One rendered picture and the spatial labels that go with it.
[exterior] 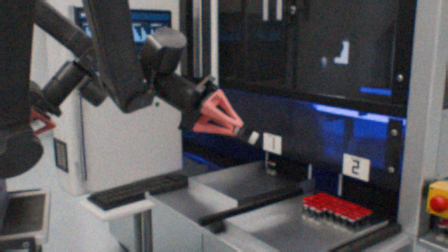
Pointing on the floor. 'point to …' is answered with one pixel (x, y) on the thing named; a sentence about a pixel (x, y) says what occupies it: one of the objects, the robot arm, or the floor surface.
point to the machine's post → (423, 119)
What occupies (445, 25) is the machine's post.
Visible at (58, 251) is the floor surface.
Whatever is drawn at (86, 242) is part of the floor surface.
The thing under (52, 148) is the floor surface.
